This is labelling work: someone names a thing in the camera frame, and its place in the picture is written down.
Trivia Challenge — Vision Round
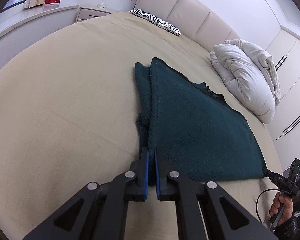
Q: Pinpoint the beige padded headboard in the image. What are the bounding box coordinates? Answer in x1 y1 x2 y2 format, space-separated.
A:
134 0 243 46

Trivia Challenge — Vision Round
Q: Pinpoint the bed with beige sheet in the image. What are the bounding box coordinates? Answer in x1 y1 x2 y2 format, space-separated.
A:
0 11 283 240

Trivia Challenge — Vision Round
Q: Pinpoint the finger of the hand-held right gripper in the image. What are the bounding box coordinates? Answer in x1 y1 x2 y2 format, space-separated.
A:
262 168 278 180

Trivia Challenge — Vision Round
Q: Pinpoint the person's right forearm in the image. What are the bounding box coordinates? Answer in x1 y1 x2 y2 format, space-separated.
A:
275 214 299 240

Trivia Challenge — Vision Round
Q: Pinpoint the black cable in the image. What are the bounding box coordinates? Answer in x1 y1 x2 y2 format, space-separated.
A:
256 189 280 224

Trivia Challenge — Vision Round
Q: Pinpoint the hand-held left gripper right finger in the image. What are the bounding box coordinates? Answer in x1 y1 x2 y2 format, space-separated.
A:
154 147 280 240

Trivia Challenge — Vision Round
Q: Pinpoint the white wardrobe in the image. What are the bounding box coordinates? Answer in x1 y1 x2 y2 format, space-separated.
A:
265 24 300 170

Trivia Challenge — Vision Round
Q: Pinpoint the white nightstand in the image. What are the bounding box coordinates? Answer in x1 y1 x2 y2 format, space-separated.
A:
76 7 120 22

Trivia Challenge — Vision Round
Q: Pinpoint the white window sill bench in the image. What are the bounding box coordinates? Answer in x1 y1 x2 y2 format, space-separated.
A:
0 4 80 47

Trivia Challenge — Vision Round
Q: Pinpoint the person's right hand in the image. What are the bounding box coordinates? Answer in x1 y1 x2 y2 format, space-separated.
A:
269 195 294 217

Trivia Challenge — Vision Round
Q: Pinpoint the zebra print pillow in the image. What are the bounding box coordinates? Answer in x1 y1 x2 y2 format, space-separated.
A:
129 9 182 36

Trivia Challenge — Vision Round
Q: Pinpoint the dark green towel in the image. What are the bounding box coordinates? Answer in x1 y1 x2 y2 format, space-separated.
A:
134 57 268 183

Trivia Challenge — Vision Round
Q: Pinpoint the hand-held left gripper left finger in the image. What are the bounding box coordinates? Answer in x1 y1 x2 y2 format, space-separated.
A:
22 147 150 240

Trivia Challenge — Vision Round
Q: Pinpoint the white folded duvet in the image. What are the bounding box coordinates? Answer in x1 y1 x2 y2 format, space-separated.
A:
210 39 281 124

